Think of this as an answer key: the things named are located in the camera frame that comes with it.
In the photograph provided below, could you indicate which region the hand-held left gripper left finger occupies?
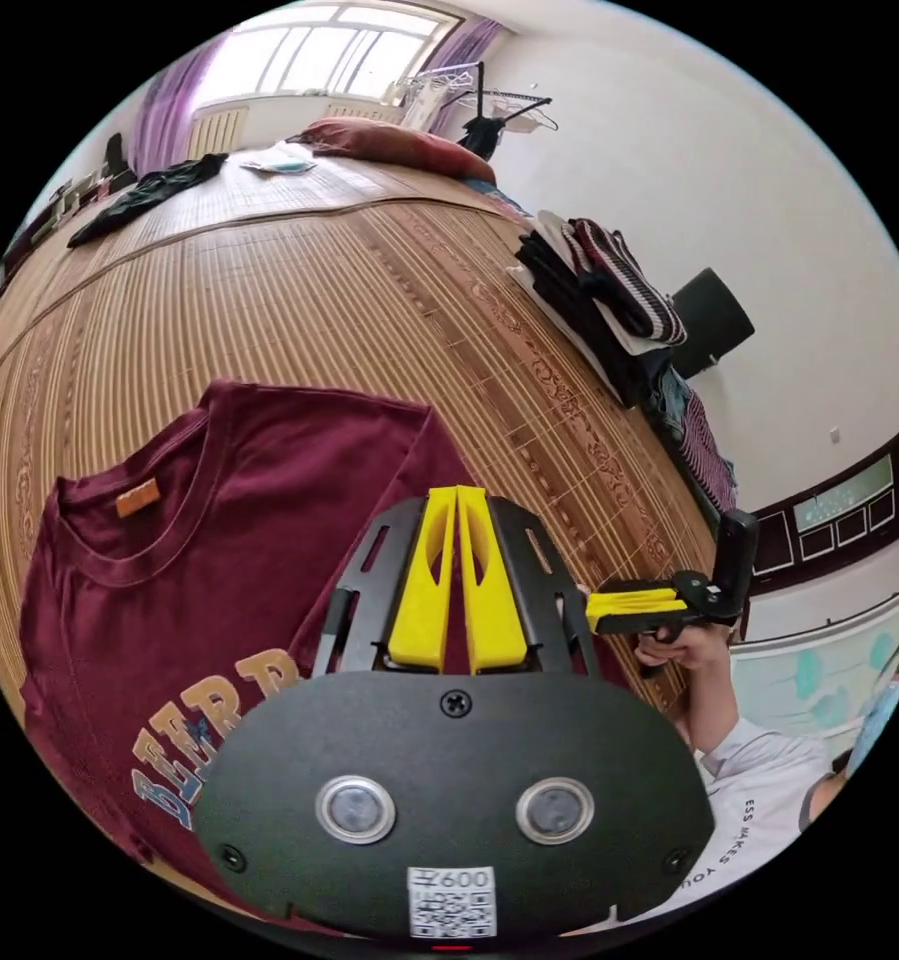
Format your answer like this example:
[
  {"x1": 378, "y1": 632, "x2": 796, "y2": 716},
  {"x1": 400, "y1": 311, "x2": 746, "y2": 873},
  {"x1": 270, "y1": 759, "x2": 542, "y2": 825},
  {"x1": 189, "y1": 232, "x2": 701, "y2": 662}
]
[{"x1": 387, "y1": 487, "x2": 462, "y2": 672}]

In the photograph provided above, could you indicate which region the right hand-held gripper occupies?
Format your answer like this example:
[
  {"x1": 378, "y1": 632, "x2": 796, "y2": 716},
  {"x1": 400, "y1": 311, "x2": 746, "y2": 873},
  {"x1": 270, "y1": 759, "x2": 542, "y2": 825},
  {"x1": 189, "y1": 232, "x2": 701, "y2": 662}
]
[{"x1": 586, "y1": 569, "x2": 744, "y2": 681}]

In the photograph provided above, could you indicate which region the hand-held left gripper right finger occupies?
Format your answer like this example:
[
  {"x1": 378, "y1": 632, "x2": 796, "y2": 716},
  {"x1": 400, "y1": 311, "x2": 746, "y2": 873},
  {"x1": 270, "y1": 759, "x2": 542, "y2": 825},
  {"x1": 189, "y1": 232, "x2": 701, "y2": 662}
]
[{"x1": 457, "y1": 486, "x2": 530, "y2": 675}]

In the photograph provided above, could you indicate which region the maroon short sleeve shirt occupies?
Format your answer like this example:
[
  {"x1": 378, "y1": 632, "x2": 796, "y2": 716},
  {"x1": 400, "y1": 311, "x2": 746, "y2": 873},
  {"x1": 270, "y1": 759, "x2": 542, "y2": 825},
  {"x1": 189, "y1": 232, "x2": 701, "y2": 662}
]
[{"x1": 19, "y1": 378, "x2": 645, "y2": 939}]

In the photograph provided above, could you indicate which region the person's right forearm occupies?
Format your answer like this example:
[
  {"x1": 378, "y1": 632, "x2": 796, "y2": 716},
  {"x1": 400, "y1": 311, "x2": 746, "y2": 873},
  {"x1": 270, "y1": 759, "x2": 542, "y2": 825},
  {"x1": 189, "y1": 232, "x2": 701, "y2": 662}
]
[{"x1": 672, "y1": 650, "x2": 744, "y2": 757}]

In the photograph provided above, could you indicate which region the person's right hand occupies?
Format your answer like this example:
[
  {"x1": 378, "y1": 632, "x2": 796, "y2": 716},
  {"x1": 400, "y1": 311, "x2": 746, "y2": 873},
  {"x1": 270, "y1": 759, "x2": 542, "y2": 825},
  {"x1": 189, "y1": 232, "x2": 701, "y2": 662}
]
[{"x1": 634, "y1": 623, "x2": 734, "y2": 682}]

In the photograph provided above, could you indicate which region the dark framed cupboard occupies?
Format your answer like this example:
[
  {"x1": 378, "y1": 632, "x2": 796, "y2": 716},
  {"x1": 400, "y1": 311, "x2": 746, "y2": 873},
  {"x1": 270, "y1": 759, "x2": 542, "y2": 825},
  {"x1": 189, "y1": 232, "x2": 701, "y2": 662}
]
[{"x1": 747, "y1": 431, "x2": 899, "y2": 580}]

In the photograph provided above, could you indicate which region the person's body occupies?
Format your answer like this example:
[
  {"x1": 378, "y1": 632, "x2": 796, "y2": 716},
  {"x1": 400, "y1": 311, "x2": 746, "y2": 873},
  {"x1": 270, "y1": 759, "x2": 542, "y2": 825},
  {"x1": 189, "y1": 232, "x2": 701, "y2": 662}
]
[{"x1": 568, "y1": 605, "x2": 899, "y2": 939}]

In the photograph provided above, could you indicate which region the black stool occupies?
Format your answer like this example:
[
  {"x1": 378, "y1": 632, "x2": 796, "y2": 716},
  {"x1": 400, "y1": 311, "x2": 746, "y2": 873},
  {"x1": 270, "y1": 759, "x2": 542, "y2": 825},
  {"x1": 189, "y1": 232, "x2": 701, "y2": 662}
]
[{"x1": 670, "y1": 267, "x2": 756, "y2": 381}]

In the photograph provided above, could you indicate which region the pile of clothes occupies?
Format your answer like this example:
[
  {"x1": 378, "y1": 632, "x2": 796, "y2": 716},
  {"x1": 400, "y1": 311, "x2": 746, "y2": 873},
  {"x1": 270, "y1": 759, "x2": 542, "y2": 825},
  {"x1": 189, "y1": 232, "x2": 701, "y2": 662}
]
[{"x1": 514, "y1": 215, "x2": 740, "y2": 513}]

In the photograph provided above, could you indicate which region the bed with woven mat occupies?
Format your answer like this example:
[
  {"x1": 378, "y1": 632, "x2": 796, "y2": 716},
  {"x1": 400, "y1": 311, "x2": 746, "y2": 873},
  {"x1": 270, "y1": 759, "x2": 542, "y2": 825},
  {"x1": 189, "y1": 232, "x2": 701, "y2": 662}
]
[{"x1": 0, "y1": 138, "x2": 724, "y2": 759}]

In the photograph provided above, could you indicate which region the dark red pillow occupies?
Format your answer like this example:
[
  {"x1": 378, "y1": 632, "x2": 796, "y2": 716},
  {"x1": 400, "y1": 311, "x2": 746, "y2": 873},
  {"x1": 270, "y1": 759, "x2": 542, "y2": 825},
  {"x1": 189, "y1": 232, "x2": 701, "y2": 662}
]
[{"x1": 287, "y1": 116, "x2": 498, "y2": 187}]

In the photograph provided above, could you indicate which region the light blue cloth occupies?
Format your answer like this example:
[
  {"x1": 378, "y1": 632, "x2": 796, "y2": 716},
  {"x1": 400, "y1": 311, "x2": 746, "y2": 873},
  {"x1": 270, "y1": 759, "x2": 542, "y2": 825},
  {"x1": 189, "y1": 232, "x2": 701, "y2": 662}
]
[{"x1": 238, "y1": 153, "x2": 319, "y2": 178}]

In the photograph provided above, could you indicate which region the black garment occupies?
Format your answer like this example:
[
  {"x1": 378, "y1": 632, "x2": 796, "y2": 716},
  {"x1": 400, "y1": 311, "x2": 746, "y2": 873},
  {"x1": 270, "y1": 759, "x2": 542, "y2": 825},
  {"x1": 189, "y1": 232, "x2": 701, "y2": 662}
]
[{"x1": 66, "y1": 152, "x2": 231, "y2": 250}]

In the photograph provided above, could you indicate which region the black clothes rack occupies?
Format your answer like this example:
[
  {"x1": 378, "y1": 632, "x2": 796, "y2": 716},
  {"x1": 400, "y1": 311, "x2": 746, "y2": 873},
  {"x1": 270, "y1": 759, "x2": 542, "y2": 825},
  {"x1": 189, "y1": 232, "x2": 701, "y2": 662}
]
[{"x1": 394, "y1": 59, "x2": 560, "y2": 153}]

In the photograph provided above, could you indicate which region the white radiator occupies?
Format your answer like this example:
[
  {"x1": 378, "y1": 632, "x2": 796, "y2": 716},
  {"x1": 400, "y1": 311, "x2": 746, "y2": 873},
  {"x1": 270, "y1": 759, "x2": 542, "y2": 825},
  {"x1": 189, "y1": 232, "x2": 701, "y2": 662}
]
[{"x1": 184, "y1": 104, "x2": 250, "y2": 163}]

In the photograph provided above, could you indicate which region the purple curtain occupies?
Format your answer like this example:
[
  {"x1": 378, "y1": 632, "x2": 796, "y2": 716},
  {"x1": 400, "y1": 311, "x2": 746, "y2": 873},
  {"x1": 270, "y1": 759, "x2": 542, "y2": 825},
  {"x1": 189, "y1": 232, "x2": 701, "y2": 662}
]
[
  {"x1": 128, "y1": 35, "x2": 227, "y2": 180},
  {"x1": 424, "y1": 17, "x2": 504, "y2": 138}
]

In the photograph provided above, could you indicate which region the window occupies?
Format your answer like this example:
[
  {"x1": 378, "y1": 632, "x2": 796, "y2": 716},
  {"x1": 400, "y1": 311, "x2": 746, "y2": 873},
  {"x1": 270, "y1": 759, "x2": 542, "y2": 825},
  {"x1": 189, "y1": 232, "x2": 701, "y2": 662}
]
[{"x1": 193, "y1": 3, "x2": 465, "y2": 121}]

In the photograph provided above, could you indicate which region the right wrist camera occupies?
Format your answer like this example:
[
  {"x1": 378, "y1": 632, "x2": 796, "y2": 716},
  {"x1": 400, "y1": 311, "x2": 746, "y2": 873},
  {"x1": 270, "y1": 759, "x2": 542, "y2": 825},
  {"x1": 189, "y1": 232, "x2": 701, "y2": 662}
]
[{"x1": 712, "y1": 508, "x2": 760, "y2": 628}]

